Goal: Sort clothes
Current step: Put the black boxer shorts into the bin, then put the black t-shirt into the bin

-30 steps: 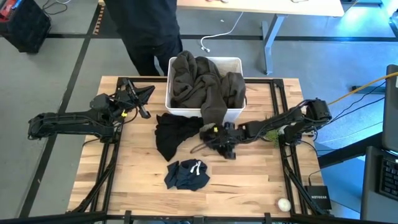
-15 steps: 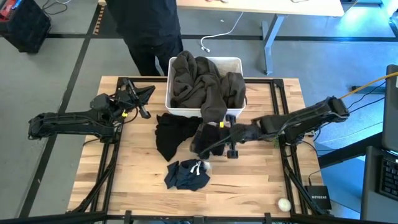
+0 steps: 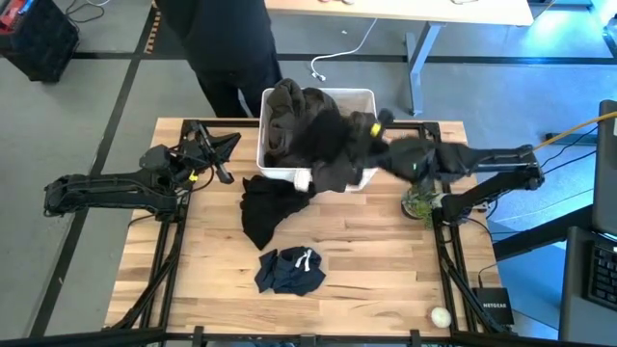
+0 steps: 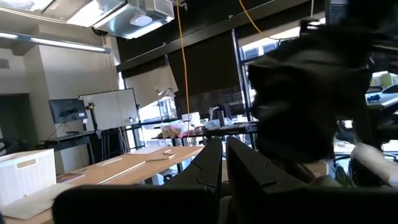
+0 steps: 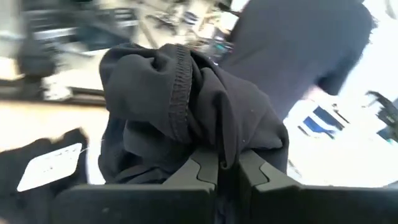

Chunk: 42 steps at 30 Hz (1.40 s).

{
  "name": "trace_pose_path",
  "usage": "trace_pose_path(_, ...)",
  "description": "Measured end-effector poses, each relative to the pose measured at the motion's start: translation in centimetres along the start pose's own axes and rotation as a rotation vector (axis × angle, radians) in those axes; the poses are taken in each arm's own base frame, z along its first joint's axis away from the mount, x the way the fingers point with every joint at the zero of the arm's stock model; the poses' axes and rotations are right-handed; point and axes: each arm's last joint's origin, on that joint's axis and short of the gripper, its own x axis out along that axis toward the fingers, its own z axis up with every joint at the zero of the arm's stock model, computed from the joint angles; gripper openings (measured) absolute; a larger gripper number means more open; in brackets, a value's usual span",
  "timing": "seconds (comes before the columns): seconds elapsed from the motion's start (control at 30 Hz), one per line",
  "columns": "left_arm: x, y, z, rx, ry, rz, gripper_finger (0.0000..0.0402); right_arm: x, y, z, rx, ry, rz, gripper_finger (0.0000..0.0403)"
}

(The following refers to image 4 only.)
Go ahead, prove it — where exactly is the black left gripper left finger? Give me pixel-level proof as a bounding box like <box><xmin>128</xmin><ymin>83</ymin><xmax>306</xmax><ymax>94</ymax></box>
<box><xmin>164</xmin><ymin>137</ymin><xmax>223</xmax><ymax>200</ymax></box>

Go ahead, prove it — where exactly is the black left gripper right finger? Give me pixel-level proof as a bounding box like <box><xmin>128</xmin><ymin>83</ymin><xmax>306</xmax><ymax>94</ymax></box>
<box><xmin>225</xmin><ymin>136</ymin><xmax>309</xmax><ymax>200</ymax></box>

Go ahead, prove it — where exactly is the black cloth garment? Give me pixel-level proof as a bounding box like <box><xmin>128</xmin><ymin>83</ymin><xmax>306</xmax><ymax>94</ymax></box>
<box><xmin>248</xmin><ymin>26</ymin><xmax>379</xmax><ymax>164</ymax></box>

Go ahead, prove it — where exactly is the black cluttered work table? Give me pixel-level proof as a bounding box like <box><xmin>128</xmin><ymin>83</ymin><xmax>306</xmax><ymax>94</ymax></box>
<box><xmin>151</xmin><ymin>120</ymin><xmax>259</xmax><ymax>147</ymax></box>

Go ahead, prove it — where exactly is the light wooden table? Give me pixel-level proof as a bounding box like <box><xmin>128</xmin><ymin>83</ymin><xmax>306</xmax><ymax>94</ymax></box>
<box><xmin>55</xmin><ymin>145</ymin><xmax>205</xmax><ymax>187</ymax></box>

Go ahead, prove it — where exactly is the white whiteboard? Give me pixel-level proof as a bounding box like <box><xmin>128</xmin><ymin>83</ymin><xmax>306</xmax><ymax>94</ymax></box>
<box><xmin>78</xmin><ymin>87</ymin><xmax>140</xmax><ymax>132</ymax></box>

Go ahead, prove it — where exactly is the black standing desk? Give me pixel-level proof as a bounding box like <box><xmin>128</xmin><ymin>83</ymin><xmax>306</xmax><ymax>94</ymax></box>
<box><xmin>36</xmin><ymin>129</ymin><xmax>96</xmax><ymax>166</ymax></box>

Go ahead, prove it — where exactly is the black computer monitor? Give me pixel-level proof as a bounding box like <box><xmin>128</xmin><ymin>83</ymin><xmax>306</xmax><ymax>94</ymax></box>
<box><xmin>48</xmin><ymin>98</ymin><xmax>88</xmax><ymax>124</ymax></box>

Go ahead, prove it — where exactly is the white car outside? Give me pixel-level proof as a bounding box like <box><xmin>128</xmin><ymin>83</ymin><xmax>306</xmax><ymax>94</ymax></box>
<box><xmin>364</xmin><ymin>83</ymin><xmax>398</xmax><ymax>106</ymax></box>

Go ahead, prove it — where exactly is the white round ceiling device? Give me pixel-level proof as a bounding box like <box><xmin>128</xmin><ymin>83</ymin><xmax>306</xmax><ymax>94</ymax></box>
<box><xmin>129</xmin><ymin>13</ymin><xmax>154</xmax><ymax>27</ymax></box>

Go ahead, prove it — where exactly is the white woven storage basket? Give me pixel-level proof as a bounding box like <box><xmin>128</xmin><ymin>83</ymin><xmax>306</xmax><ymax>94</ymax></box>
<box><xmin>0</xmin><ymin>148</ymin><xmax>57</xmax><ymax>207</ymax></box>

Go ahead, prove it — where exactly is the long ceiling light tube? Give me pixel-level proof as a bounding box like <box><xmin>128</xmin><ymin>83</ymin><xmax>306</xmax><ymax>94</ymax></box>
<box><xmin>0</xmin><ymin>30</ymin><xmax>113</xmax><ymax>55</ymax></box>

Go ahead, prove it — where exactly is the yellow hanging cable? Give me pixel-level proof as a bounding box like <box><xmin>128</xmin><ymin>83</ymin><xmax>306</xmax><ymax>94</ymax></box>
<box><xmin>238</xmin><ymin>0</ymin><xmax>282</xmax><ymax>41</ymax></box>
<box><xmin>175</xmin><ymin>0</ymin><xmax>191</xmax><ymax>139</ymax></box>

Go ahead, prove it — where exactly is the silver ceiling air duct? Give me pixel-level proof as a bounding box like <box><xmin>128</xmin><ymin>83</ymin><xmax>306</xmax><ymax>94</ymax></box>
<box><xmin>91</xmin><ymin>0</ymin><xmax>175</xmax><ymax>40</ymax></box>

